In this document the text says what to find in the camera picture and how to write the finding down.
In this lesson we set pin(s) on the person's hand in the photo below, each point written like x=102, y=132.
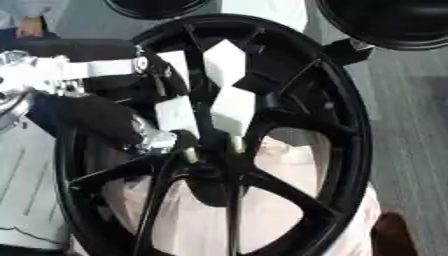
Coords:
x=29, y=27

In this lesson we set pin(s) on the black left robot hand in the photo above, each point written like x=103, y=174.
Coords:
x=99, y=118

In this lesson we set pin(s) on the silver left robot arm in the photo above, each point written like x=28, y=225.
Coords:
x=23, y=78

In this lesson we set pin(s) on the black round wheel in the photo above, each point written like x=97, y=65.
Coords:
x=157, y=7
x=391, y=23

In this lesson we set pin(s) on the black spoked wheel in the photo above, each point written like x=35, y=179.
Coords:
x=353, y=133

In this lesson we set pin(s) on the person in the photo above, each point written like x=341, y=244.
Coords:
x=52, y=13

